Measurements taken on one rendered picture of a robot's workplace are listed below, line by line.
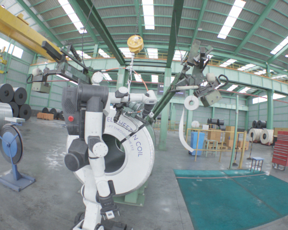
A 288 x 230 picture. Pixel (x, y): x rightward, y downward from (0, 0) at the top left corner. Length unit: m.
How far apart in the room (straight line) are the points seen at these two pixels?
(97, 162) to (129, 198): 1.47
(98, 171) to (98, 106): 0.34
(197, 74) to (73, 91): 1.32
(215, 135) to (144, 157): 9.00
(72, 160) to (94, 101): 0.36
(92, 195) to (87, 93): 0.75
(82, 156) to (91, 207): 0.53
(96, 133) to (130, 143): 1.01
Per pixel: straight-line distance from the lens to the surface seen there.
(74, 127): 0.88
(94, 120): 0.71
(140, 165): 1.74
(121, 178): 1.85
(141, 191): 2.47
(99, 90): 0.71
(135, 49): 1.74
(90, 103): 0.71
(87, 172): 1.09
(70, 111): 0.87
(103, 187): 0.82
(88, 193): 1.16
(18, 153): 2.46
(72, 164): 0.86
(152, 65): 6.77
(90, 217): 1.28
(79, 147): 0.89
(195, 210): 2.27
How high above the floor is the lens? 1.23
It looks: 2 degrees up
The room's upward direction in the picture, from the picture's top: 5 degrees clockwise
